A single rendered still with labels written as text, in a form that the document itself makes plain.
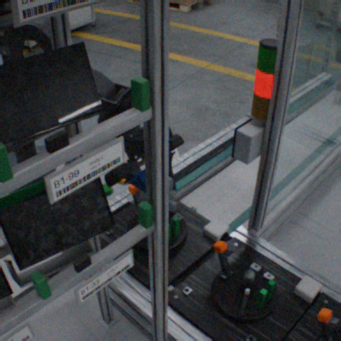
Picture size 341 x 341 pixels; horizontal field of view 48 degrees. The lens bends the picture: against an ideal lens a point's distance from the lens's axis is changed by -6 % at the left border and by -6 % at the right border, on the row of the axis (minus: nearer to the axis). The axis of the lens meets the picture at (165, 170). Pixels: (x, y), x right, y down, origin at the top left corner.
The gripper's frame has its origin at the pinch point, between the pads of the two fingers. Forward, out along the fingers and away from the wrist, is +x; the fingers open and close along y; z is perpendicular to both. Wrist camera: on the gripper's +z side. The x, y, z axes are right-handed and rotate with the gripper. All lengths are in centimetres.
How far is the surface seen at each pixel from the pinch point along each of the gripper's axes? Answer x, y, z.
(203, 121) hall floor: -16, 174, -169
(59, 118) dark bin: -11.0, -29.1, 36.4
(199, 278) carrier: 22.2, -3.1, -1.3
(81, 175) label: -5.1, -30.5, 37.3
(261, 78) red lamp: -6.6, 16.4, 23.6
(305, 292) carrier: 35.3, 7.8, 13.6
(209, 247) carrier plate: 19.1, 5.1, -4.2
